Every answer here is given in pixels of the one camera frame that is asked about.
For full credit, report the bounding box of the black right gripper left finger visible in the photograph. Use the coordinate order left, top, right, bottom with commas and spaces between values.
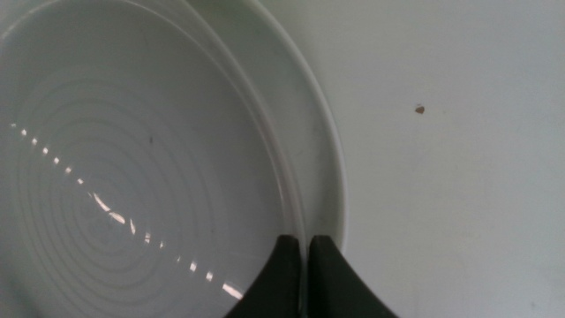
223, 234, 305, 318

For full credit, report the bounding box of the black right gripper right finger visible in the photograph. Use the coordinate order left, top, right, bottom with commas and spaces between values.
307, 234, 401, 318

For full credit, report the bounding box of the pale grey shallow bowl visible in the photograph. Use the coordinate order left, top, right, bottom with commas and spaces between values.
0, 0, 308, 318

